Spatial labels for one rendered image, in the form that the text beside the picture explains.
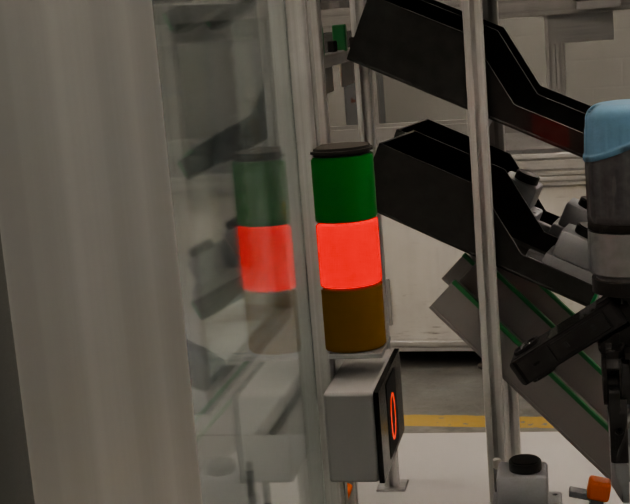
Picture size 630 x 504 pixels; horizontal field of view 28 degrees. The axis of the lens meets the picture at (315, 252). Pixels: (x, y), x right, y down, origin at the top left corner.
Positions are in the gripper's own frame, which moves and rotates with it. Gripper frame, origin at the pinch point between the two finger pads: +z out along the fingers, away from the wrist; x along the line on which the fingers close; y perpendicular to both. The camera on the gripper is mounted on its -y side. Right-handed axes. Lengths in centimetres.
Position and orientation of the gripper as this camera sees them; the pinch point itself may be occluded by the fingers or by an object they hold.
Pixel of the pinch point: (617, 488)
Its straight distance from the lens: 120.6
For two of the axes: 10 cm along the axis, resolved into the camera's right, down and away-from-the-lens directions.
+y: 9.8, -0.4, -2.0
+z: 0.8, 9.8, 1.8
